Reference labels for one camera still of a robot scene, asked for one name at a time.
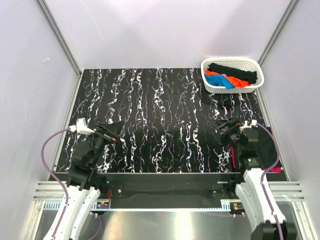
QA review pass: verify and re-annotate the orange t shirt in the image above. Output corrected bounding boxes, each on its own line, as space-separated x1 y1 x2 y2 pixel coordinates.
204 70 250 88

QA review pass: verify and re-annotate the folded black t shirt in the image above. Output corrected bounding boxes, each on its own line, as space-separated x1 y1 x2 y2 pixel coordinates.
257 127 277 169

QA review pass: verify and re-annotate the black polo shirt blue logo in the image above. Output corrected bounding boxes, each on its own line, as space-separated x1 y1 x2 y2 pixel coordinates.
207 63 258 85

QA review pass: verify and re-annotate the right aluminium frame post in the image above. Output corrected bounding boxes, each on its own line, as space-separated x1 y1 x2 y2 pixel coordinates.
258 0 300 66

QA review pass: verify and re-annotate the white plastic laundry basket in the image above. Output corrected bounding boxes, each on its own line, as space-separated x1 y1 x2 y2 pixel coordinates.
200 57 265 94

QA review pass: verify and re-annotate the aluminium frame post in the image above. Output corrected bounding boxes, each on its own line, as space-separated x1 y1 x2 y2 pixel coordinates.
258 0 300 66
35 0 82 77

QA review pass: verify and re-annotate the folded magenta t shirt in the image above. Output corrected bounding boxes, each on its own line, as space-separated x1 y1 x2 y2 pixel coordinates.
230 146 282 173

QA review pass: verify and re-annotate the aluminium front rail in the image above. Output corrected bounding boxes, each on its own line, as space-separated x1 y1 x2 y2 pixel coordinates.
33 181 305 202

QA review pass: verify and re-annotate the left aluminium frame post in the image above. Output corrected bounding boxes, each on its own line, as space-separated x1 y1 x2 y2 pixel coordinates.
35 0 82 77

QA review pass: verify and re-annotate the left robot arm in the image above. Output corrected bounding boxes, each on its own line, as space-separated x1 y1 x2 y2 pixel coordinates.
42 118 125 240

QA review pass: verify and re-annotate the blue t shirt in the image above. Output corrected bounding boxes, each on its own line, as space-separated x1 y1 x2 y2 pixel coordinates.
205 74 235 90

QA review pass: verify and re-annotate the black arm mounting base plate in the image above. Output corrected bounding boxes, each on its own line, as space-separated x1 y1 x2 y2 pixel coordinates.
103 172 244 209

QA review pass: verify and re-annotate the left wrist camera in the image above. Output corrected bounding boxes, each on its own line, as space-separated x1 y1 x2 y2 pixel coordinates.
68 118 95 135

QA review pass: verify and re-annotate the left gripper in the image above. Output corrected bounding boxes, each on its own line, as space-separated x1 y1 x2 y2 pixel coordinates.
87 120 125 167

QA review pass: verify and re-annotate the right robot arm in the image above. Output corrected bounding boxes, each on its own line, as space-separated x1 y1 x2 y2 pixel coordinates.
211 117 298 240

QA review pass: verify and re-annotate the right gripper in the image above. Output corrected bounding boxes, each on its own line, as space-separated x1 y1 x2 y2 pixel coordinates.
208 116 243 153

